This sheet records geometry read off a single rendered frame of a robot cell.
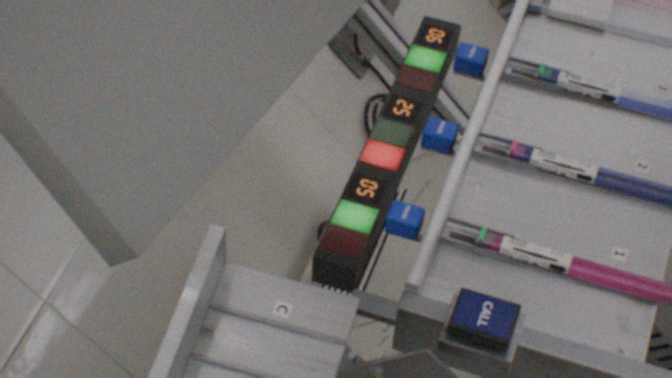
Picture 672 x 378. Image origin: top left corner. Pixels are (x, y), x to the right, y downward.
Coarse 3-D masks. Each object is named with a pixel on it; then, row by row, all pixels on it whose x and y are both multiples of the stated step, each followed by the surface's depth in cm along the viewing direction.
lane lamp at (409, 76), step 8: (400, 72) 125; (408, 72) 125; (416, 72) 125; (424, 72) 125; (432, 72) 125; (400, 80) 125; (408, 80) 125; (416, 80) 125; (424, 80) 125; (432, 80) 125; (416, 88) 124; (424, 88) 124
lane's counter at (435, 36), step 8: (424, 24) 130; (424, 32) 129; (432, 32) 129; (440, 32) 129; (448, 32) 129; (416, 40) 128; (424, 40) 129; (432, 40) 129; (440, 40) 129; (448, 40) 129
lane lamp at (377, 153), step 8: (368, 144) 119; (376, 144) 119; (384, 144) 119; (368, 152) 118; (376, 152) 118; (384, 152) 118; (392, 152) 118; (400, 152) 118; (360, 160) 117; (368, 160) 117; (376, 160) 117; (384, 160) 118; (392, 160) 118; (400, 160) 118; (392, 168) 117
